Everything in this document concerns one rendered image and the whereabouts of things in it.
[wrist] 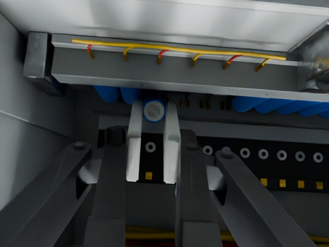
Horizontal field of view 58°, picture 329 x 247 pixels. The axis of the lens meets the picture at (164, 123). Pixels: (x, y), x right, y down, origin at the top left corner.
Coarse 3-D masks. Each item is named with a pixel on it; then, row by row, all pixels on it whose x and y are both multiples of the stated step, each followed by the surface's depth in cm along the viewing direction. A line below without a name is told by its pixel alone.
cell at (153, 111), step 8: (152, 96) 24; (160, 96) 25; (144, 104) 22; (152, 104) 22; (160, 104) 22; (144, 112) 22; (152, 112) 22; (160, 112) 23; (152, 120) 23; (160, 120) 23
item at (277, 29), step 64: (0, 0) 14; (64, 0) 14; (128, 0) 14; (192, 0) 13; (256, 0) 13; (320, 0) 13; (0, 64) 16; (64, 128) 29; (192, 128) 32; (256, 128) 32
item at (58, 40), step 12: (60, 36) 18; (72, 36) 18; (84, 36) 18; (84, 48) 18; (96, 48) 18; (108, 48) 18; (120, 48) 18; (132, 48) 18; (144, 48) 18; (192, 48) 18; (204, 48) 18; (216, 48) 18; (228, 48) 18; (240, 60) 19; (252, 60) 18; (276, 60) 18; (288, 60) 18
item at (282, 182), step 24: (144, 144) 32; (216, 144) 32; (240, 144) 32; (264, 144) 33; (288, 144) 33; (312, 144) 33; (144, 168) 31; (264, 168) 32; (288, 168) 32; (312, 168) 33; (312, 192) 32
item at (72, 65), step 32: (64, 64) 18; (96, 64) 18; (128, 64) 18; (160, 64) 18; (192, 64) 18; (224, 64) 18; (256, 64) 19; (256, 96) 20; (288, 96) 20; (320, 96) 19
